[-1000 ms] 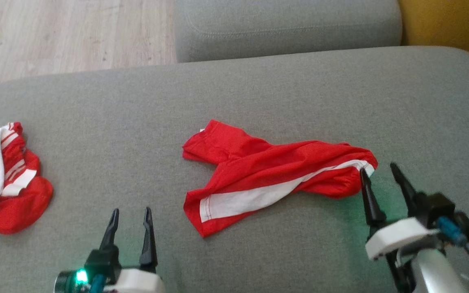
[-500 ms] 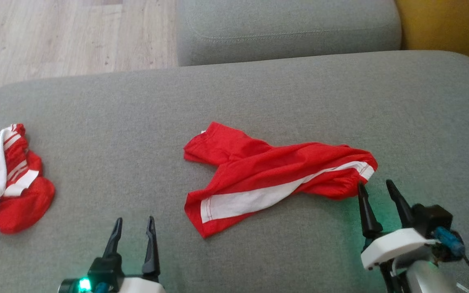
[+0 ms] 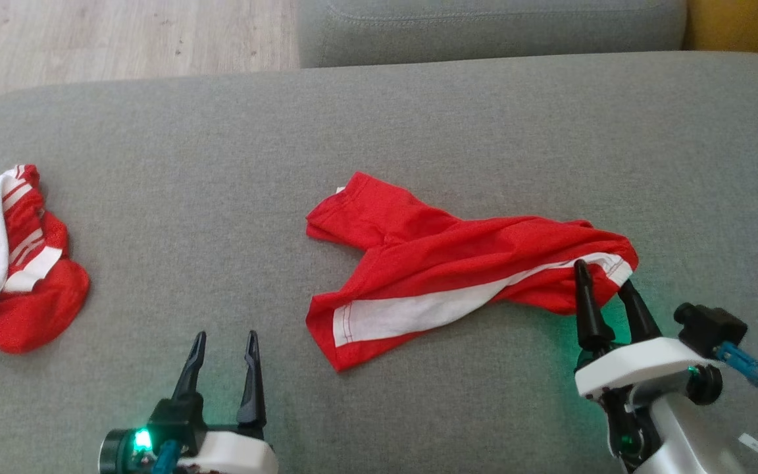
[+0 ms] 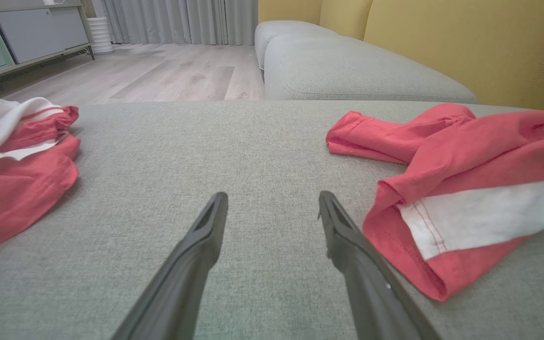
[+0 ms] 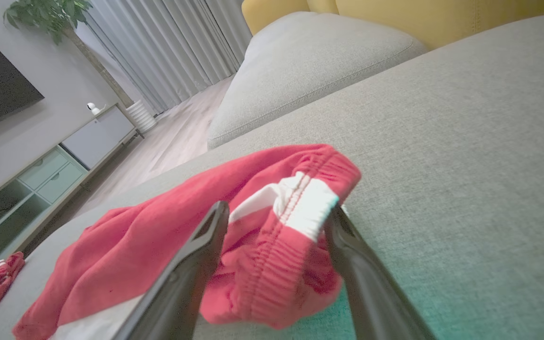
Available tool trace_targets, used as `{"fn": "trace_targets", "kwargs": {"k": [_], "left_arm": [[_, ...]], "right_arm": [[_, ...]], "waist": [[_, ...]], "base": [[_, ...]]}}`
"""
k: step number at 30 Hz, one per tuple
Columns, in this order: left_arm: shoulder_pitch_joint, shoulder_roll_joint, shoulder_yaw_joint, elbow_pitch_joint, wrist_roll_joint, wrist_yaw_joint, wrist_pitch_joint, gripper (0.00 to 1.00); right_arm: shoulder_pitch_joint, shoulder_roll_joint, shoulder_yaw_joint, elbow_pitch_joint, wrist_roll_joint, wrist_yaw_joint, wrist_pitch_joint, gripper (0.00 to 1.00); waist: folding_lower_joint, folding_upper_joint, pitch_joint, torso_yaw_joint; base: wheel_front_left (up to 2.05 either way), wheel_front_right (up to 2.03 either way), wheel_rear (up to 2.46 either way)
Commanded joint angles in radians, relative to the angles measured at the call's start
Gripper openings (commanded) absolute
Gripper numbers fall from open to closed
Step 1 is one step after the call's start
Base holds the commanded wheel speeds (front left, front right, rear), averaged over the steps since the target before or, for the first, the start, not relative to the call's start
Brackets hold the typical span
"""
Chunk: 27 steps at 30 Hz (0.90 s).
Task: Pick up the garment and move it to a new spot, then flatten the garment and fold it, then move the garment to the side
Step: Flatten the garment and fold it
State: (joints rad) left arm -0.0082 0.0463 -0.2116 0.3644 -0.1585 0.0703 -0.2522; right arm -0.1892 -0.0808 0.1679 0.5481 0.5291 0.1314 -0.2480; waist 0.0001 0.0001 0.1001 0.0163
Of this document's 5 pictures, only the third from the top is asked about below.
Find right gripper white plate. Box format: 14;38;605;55
575;259;725;471

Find small grey sofa seat cushion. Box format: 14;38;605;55
295;0;688;68

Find wide yellow sofa backrest cushion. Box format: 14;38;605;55
682;0;758;64

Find blue cable connector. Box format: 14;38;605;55
154;440;181;474
715;341;758;387

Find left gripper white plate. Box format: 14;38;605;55
149;330;279;474

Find red and white basketball jersey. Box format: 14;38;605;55
0;165;90;354

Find large grey sofa seat cushion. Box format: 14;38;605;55
0;51;758;474

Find red shorts with white stripe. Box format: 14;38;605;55
305;171;640;373

